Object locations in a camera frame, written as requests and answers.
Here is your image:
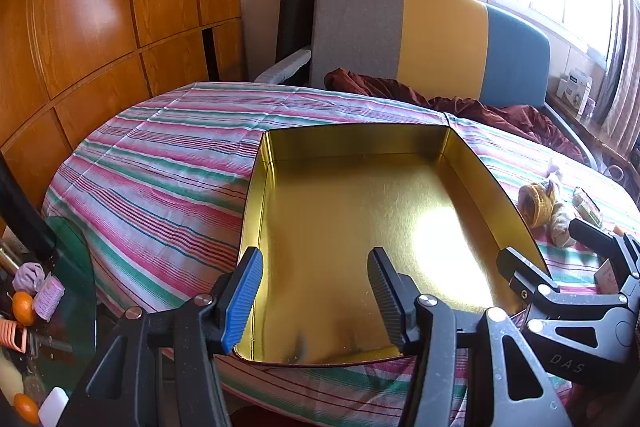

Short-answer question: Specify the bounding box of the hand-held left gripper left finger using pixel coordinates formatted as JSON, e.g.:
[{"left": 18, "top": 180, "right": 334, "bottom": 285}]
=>
[{"left": 57, "top": 247, "right": 264, "bottom": 427}]

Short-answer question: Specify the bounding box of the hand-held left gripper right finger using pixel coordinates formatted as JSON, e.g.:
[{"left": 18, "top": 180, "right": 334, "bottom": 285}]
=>
[{"left": 367, "top": 247, "right": 573, "bottom": 427}]

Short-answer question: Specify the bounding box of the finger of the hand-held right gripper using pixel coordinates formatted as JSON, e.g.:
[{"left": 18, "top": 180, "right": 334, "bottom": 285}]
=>
[
  {"left": 569, "top": 219, "right": 640, "bottom": 280},
  {"left": 497, "top": 247, "right": 626, "bottom": 388}
]

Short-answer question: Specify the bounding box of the green paper box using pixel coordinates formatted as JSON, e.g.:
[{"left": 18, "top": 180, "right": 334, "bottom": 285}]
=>
[{"left": 571, "top": 187, "right": 604, "bottom": 226}]

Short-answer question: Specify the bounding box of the white snack packet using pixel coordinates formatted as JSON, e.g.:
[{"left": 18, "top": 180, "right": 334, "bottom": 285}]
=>
[{"left": 549, "top": 202, "right": 574, "bottom": 249}]

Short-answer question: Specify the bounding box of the clear cracker packet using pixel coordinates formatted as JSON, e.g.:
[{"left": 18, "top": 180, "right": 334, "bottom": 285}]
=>
[{"left": 594, "top": 258, "right": 622, "bottom": 294}]

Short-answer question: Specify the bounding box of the gold and maroon tin box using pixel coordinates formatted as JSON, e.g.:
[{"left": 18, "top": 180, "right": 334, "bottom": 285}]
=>
[{"left": 235, "top": 123, "right": 556, "bottom": 367}]

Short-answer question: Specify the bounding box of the wooden desk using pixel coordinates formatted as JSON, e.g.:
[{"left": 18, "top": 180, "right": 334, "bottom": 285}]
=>
[{"left": 545, "top": 94, "right": 640, "bottom": 178}]

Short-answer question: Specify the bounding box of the white carton box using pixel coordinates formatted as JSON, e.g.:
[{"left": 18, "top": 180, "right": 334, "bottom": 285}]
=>
[{"left": 556, "top": 69, "right": 593, "bottom": 115}]

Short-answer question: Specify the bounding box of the striped blanket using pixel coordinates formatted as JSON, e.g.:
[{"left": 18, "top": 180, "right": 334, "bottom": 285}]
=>
[{"left": 42, "top": 82, "right": 640, "bottom": 418}]

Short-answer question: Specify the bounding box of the green glass table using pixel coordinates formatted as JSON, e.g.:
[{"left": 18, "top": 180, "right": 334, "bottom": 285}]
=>
[{"left": 0, "top": 217, "right": 98, "bottom": 427}]

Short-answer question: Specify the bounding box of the pink hair roller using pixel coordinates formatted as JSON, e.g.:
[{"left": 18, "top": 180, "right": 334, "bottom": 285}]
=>
[{"left": 32, "top": 273, "right": 66, "bottom": 323}]

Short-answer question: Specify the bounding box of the maroon cloth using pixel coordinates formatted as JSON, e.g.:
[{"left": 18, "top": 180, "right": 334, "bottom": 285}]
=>
[{"left": 324, "top": 68, "right": 586, "bottom": 160}]

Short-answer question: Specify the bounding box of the purple wrapped ball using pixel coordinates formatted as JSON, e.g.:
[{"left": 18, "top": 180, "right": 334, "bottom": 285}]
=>
[{"left": 12, "top": 261, "right": 47, "bottom": 295}]

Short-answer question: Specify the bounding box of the white plastic block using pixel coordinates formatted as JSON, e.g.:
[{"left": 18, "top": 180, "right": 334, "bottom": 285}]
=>
[{"left": 38, "top": 387, "right": 70, "bottom": 427}]

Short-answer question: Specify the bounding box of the small orange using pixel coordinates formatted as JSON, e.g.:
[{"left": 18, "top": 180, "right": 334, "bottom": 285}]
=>
[
  {"left": 13, "top": 393, "right": 41, "bottom": 425},
  {"left": 12, "top": 291, "right": 37, "bottom": 325}
]

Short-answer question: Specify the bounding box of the peach plastic clip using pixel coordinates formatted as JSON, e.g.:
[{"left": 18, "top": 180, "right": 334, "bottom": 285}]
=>
[{"left": 0, "top": 316, "right": 29, "bottom": 354}]

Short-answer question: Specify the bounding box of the grey yellow blue armchair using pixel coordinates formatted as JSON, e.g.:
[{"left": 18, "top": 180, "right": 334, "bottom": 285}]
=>
[{"left": 254, "top": 0, "right": 601, "bottom": 168}]

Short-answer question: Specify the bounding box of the black rolled mat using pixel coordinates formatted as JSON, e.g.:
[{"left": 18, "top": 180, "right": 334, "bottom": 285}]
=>
[{"left": 276, "top": 0, "right": 320, "bottom": 65}]

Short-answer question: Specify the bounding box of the wooden wardrobe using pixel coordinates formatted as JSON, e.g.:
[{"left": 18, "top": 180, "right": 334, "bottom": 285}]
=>
[{"left": 0, "top": 0, "right": 246, "bottom": 233}]

